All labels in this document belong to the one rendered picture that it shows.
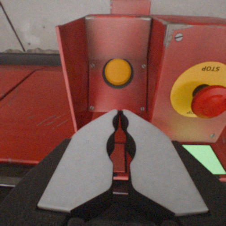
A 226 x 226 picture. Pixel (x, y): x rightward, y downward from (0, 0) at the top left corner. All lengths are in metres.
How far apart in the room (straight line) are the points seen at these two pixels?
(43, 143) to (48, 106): 0.15
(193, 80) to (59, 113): 0.35
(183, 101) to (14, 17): 1.02
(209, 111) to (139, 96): 0.10
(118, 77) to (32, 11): 0.87
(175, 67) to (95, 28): 0.12
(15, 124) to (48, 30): 0.69
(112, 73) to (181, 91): 0.10
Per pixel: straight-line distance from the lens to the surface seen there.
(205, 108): 0.18
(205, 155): 0.24
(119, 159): 0.21
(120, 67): 0.23
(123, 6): 0.82
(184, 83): 0.19
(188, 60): 0.18
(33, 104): 0.51
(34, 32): 1.06
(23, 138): 0.40
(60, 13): 0.99
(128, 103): 0.23
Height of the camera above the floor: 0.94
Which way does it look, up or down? 53 degrees down
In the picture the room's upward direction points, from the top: 176 degrees counter-clockwise
